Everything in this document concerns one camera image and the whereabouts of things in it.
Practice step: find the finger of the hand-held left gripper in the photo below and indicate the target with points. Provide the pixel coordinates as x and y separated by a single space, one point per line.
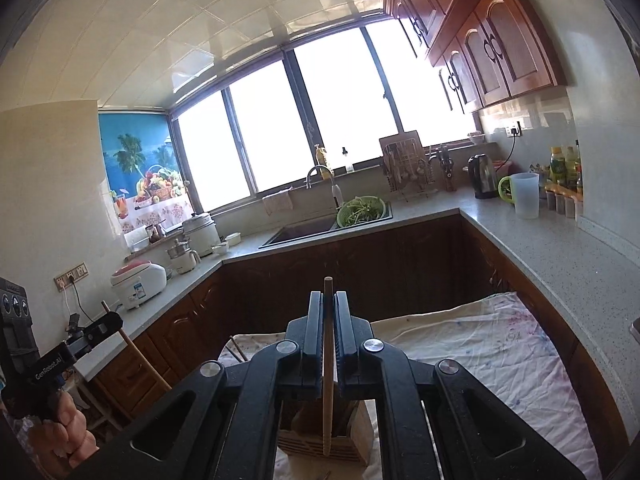
97 330

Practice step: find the large white electric pot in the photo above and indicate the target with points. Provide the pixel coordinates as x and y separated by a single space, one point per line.
200 232

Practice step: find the wooden upper cabinets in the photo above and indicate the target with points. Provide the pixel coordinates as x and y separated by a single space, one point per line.
500 50

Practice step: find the grey speckled countertop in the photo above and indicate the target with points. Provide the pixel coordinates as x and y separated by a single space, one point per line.
550 250

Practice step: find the person's left hand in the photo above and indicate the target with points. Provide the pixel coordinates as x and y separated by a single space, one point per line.
70 435

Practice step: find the black phone holder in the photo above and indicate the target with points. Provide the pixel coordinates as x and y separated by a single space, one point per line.
75 322

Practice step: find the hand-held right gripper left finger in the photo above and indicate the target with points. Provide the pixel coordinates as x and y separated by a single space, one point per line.
312 340

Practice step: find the large kitchen window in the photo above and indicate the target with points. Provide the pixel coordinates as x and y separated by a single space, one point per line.
330 100

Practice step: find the green colander with vegetables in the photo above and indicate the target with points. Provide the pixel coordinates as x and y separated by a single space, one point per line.
362 210

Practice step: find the brown wooden chopstick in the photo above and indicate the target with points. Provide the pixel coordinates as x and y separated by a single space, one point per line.
327 410
145 357

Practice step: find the white floral tablecloth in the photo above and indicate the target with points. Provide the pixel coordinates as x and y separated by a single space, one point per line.
475 360

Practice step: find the knife block with scissors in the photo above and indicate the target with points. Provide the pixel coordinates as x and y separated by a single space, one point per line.
445 167

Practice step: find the small clear pump bottle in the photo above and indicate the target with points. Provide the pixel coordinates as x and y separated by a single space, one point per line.
347 162

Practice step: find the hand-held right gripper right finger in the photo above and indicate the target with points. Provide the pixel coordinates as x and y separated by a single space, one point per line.
345 340

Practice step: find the small white steamer pot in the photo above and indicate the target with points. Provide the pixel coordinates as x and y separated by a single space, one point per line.
182 257

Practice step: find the wooden cutting board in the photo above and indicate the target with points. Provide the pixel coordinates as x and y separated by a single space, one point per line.
400 139

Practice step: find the tropical fruit wall poster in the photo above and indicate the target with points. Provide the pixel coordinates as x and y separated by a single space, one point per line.
140 165

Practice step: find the metal utensil drying rack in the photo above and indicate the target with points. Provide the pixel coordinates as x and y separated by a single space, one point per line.
405 172

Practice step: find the small white dish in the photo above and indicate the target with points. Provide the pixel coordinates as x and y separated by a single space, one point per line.
220 248
232 238

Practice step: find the steel electric kettle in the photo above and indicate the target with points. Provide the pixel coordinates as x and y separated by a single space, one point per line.
482 175

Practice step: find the white dish cloth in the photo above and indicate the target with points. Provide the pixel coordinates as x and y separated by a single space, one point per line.
277 202

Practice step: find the small white bowl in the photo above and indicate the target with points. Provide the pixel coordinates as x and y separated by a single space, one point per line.
475 136

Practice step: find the white rice cooker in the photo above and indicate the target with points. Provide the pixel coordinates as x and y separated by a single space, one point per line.
137 285

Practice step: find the yellow oil bottles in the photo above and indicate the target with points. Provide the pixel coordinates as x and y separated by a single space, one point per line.
565 165

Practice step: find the wooden base cabinets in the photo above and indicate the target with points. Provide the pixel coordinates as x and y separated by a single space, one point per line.
280 280

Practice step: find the dark kitchen sink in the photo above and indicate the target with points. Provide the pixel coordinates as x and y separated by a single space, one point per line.
300 232

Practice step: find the yellow dish soap bottle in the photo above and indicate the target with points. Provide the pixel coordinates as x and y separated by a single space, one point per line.
321 155

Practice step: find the wooden utensil holder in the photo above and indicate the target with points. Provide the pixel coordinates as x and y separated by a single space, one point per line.
350 435

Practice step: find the chrome kitchen faucet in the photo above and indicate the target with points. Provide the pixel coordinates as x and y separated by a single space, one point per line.
317 169

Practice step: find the wall power socket strip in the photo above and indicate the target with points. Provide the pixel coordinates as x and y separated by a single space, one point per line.
72 275

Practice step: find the wall socket with plug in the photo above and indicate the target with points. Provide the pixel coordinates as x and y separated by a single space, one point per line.
514 130

